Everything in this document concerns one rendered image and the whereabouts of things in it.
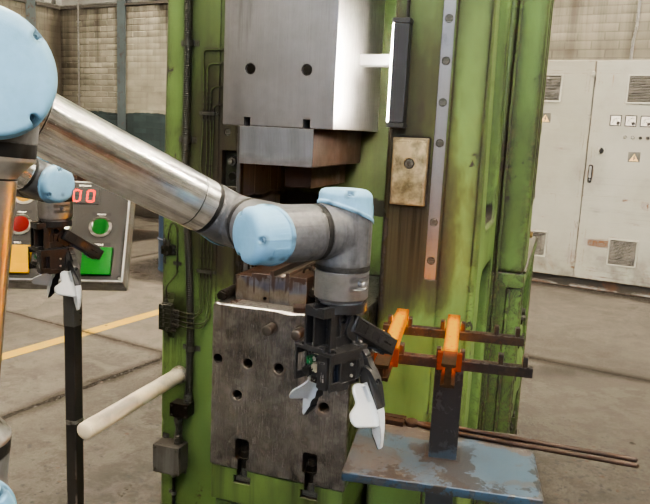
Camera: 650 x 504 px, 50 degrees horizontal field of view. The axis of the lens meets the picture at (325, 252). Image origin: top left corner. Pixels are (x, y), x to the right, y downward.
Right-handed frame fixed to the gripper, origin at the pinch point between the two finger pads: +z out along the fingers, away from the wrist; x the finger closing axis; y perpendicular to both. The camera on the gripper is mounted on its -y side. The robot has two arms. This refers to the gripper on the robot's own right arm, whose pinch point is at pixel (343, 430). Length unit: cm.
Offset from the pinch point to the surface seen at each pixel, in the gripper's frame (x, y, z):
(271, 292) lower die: -68, -45, -1
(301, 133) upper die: -63, -48, -42
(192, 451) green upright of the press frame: -102, -45, 56
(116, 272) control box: -95, -16, -5
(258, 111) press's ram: -73, -43, -47
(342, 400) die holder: -46, -50, 22
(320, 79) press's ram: -59, -50, -55
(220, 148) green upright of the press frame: -95, -48, -36
